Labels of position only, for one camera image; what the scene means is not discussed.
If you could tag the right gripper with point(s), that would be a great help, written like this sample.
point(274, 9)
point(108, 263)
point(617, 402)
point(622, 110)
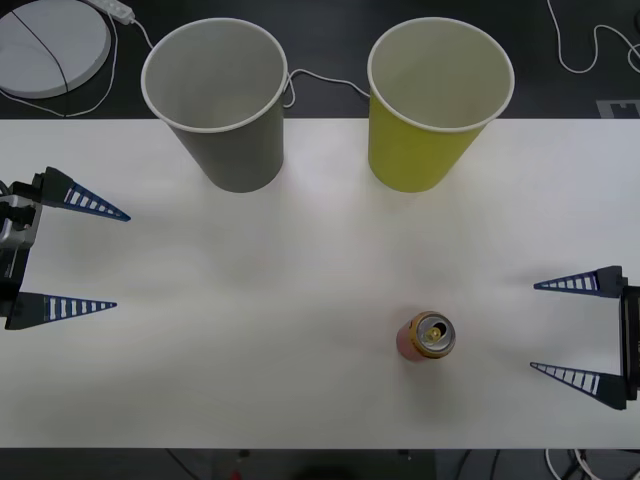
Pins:
point(631, 340)

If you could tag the grey plastic waste bin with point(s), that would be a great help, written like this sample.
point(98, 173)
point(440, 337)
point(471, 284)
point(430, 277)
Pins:
point(235, 155)

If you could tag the round white disc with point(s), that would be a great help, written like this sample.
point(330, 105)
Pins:
point(50, 50)

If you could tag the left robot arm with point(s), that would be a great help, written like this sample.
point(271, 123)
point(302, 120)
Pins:
point(15, 227)

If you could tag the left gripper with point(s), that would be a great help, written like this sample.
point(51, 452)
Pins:
point(12, 272)

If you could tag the red and gold drink can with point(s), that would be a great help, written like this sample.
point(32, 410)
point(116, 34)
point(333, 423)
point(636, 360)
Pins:
point(422, 345)

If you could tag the white power strip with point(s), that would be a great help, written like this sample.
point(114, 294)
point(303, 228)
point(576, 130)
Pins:
point(112, 7)

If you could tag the grey marker tag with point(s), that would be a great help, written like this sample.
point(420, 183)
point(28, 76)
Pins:
point(620, 108)

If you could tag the yellow-green plastic waste bin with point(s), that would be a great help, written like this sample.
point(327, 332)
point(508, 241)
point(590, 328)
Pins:
point(410, 155)

